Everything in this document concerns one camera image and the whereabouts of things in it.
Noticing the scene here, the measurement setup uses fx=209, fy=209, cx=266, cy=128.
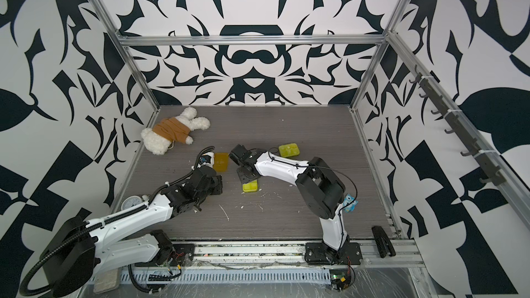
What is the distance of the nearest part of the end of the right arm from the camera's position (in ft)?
2.14

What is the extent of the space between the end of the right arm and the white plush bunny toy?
0.39m

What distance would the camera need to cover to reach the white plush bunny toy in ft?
3.22
